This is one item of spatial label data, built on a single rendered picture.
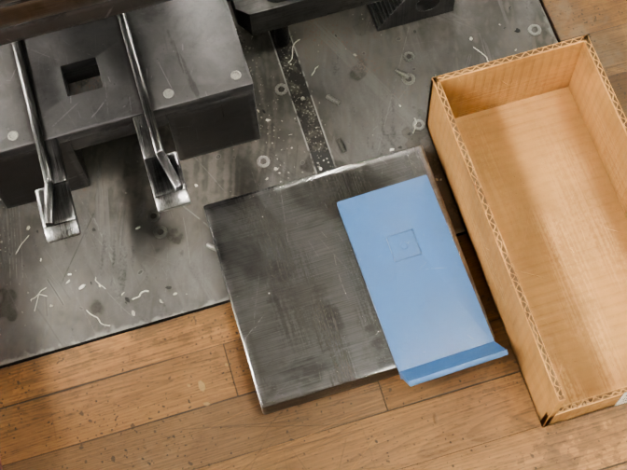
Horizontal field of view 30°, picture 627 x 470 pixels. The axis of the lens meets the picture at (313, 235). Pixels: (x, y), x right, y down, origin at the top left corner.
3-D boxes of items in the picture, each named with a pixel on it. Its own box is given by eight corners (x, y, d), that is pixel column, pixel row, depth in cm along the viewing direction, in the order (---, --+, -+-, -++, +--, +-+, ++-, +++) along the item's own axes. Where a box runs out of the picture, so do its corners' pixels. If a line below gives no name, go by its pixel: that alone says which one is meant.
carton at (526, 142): (540, 431, 82) (559, 402, 75) (424, 129, 91) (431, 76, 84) (710, 379, 83) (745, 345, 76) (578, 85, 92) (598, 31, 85)
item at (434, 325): (408, 397, 80) (410, 385, 77) (336, 204, 86) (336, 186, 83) (503, 366, 81) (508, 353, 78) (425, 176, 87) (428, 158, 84)
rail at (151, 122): (160, 168, 82) (155, 152, 80) (118, 16, 87) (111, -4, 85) (168, 166, 82) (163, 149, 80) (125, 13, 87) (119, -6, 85)
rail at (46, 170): (52, 198, 82) (44, 183, 79) (16, 42, 87) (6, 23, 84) (61, 196, 82) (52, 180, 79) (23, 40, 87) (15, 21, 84)
